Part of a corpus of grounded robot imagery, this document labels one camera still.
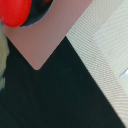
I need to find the red toy tomato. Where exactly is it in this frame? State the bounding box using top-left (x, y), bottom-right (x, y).
top-left (0, 0), bottom-right (32, 27)

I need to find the grey frying pan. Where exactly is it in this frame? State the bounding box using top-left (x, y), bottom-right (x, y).
top-left (22, 0), bottom-right (55, 27)

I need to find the white woven placemat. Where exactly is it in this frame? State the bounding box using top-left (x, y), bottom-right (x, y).
top-left (67, 0), bottom-right (128, 128)

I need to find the knife with orange handle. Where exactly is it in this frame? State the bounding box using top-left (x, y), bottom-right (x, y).
top-left (120, 69), bottom-right (128, 78)

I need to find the pink brown board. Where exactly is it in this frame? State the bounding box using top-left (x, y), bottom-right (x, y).
top-left (3, 0), bottom-right (92, 70)

